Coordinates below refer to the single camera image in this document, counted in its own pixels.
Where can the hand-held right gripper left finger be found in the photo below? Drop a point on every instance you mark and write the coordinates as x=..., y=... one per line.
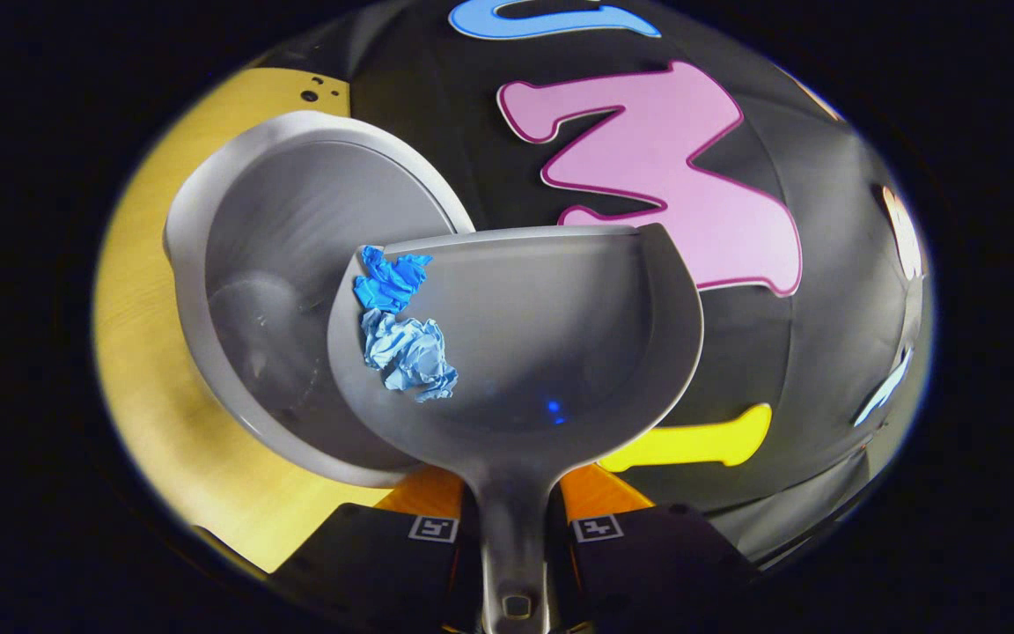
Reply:
x=366, y=563

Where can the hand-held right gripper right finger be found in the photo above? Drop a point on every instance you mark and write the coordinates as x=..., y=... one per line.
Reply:
x=657, y=559

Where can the light blue paper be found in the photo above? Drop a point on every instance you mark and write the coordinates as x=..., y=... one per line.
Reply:
x=410, y=357

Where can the grey dustpan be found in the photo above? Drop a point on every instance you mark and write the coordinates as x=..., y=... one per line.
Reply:
x=560, y=335

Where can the bright blue paper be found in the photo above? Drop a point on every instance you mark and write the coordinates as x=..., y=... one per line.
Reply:
x=388, y=282

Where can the grey ribbed garbage bin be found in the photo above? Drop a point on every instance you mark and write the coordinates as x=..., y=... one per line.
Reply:
x=296, y=246

